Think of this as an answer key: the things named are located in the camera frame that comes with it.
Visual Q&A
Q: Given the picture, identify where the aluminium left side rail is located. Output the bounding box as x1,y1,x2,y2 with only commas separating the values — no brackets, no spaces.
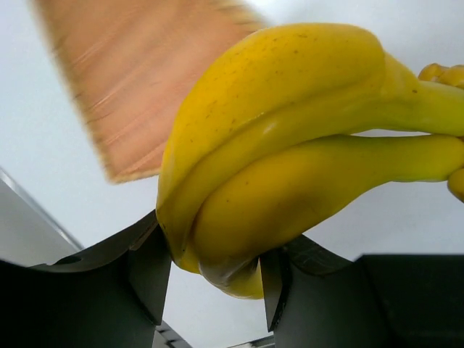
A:
0,170,83,267

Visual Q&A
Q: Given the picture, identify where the yellow fake banana bunch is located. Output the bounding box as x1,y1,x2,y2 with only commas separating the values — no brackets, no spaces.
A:
156,23,463,299

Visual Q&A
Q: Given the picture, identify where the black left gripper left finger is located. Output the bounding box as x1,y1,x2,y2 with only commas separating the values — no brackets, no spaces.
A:
1,212,170,347

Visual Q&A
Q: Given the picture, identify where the woven triangular fruit basket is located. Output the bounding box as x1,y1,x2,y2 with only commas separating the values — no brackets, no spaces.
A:
32,1,267,183

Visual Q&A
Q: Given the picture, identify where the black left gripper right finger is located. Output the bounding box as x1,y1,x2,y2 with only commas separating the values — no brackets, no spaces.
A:
260,236,463,347

